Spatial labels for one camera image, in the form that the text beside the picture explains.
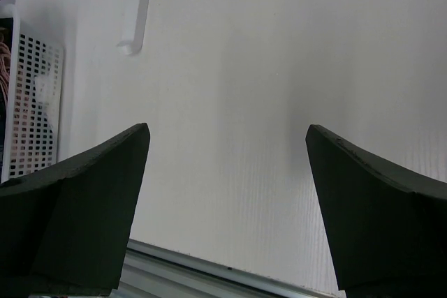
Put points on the white clothes rack with rail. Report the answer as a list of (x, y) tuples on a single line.
[(134, 24)]

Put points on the white perforated laundry basket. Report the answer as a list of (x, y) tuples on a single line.
[(33, 86)]

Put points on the pink garment in basket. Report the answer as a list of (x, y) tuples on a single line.
[(5, 64)]

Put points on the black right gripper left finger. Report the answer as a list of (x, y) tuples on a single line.
[(65, 228)]

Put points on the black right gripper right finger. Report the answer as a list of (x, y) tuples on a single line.
[(385, 224)]

